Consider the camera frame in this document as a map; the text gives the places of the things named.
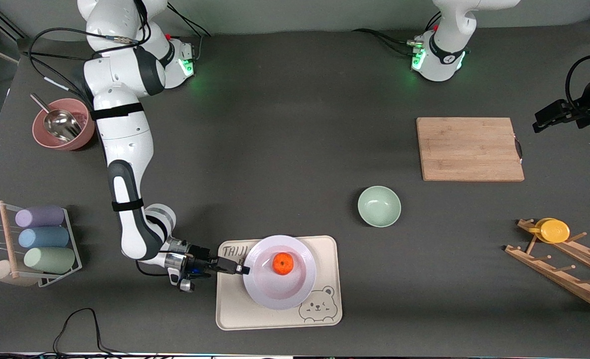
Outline white wire cup rack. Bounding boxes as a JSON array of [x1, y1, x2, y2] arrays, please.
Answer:
[[0, 200, 83, 289]]

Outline metal scoop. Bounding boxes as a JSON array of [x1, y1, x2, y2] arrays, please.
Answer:
[[30, 93, 84, 143]]

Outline white round plate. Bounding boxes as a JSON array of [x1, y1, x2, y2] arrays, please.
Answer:
[[243, 234, 318, 311]]

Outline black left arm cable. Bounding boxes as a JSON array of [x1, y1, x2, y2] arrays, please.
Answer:
[[565, 54, 590, 109]]

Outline purple cup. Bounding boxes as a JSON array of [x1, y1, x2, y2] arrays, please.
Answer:
[[15, 205, 65, 229]]

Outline wooden peg rack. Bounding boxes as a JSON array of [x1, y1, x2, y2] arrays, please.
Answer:
[[504, 218, 590, 315]]

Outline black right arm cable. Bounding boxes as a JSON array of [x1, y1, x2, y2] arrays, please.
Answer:
[[26, 0, 152, 103]]

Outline black right base cables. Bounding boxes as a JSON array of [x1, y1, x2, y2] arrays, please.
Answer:
[[163, 2, 214, 38]]

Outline pink bowl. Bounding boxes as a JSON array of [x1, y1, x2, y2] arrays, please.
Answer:
[[32, 98, 96, 151]]

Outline beige tray with bear print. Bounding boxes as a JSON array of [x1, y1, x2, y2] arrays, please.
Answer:
[[216, 235, 343, 331]]

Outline black left base cables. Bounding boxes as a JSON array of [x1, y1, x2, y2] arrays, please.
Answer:
[[352, 12, 443, 56]]

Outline green cup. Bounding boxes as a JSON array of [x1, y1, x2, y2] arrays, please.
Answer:
[[23, 247, 76, 275]]

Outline black base cables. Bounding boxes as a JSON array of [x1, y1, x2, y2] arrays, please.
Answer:
[[352, 12, 443, 56], [163, 2, 214, 38]]

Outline beige cup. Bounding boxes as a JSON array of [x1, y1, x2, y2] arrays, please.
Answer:
[[0, 259, 39, 288]]

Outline blue cup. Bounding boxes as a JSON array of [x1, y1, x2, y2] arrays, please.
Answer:
[[18, 227, 70, 249]]

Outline black floor cable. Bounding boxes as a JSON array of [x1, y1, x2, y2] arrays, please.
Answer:
[[51, 308, 126, 358]]

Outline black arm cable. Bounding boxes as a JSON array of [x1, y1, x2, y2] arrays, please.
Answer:
[[26, 0, 152, 103], [565, 54, 590, 109]]

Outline yellow cup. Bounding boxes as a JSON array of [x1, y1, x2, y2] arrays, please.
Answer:
[[529, 218, 571, 244]]

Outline wooden cutting board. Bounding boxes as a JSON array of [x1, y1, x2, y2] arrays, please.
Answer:
[[417, 117, 526, 182]]

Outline light green bowl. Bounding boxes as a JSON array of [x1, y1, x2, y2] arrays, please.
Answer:
[[357, 185, 402, 228]]

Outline orange fruit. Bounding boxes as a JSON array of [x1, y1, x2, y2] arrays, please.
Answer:
[[273, 252, 295, 276]]

